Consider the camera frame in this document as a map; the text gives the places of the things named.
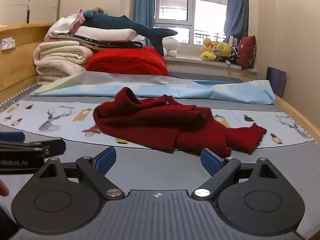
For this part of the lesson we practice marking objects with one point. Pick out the brown plush toy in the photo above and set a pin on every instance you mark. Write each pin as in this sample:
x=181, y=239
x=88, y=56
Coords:
x=98, y=10

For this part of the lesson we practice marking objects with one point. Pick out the pink and white cloth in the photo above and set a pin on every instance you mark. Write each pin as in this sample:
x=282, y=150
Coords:
x=66, y=23

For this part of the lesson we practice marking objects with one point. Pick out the red folded blanket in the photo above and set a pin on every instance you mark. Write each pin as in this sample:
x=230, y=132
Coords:
x=125, y=61

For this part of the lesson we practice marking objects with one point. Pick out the grey bed cover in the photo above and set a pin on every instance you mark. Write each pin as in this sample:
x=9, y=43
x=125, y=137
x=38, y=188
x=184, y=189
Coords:
x=155, y=166

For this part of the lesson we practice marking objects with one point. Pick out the red cushion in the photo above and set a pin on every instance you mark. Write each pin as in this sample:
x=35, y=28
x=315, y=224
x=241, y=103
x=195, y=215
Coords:
x=246, y=51

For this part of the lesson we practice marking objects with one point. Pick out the beige wardrobe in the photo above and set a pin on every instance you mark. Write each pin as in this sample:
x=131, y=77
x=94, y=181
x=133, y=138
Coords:
x=30, y=0

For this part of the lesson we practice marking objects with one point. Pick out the teal shark plush toy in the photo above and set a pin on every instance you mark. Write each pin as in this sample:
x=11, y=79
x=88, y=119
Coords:
x=112, y=22

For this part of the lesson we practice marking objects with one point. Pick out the person's left hand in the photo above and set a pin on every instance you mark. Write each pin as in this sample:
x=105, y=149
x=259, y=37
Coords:
x=3, y=188

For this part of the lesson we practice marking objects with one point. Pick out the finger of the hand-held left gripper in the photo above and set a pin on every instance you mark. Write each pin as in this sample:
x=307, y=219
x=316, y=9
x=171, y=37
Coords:
x=53, y=146
x=12, y=137

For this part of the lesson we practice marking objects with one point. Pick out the purple bag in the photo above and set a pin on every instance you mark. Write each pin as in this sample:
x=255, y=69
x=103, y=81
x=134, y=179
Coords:
x=276, y=81

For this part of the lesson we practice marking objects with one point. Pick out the blue curtain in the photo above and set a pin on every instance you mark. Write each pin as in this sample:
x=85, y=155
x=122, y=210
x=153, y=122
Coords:
x=144, y=2
x=236, y=7

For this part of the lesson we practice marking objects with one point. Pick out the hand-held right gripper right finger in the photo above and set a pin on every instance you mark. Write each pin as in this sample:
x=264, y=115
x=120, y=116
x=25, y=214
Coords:
x=210, y=163

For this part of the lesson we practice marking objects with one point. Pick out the yellow plush toy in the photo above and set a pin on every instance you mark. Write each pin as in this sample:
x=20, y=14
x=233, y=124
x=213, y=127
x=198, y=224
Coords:
x=208, y=50
x=223, y=48

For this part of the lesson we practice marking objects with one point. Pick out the navy trimmed folded blanket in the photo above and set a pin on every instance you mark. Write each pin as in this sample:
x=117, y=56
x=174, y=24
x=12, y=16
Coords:
x=120, y=45

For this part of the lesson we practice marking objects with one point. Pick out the white plush toy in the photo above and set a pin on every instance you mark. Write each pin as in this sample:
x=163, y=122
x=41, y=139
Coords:
x=170, y=45

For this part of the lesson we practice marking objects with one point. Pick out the window sill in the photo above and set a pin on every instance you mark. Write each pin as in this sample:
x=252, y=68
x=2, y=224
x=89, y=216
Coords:
x=190, y=61

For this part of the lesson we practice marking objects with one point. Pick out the light blue sheet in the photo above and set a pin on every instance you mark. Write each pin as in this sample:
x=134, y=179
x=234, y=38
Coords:
x=155, y=86

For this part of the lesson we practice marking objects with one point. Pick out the window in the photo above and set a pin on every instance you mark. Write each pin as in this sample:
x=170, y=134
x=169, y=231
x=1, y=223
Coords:
x=175, y=2

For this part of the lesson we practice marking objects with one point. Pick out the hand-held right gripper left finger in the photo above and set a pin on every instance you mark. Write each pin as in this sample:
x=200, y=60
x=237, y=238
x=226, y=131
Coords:
x=107, y=160

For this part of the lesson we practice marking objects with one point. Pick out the deer printed bed sheet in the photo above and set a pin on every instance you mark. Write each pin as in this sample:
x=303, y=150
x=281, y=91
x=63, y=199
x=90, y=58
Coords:
x=57, y=117

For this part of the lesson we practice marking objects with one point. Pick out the cream folded blanket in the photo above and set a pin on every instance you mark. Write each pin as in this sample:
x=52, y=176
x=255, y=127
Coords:
x=57, y=57

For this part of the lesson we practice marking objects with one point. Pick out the dark red knit sweater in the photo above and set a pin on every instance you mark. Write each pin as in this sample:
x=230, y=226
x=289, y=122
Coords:
x=150, y=122

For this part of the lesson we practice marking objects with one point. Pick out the wooden bed frame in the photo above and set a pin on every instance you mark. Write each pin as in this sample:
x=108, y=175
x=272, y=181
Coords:
x=15, y=67

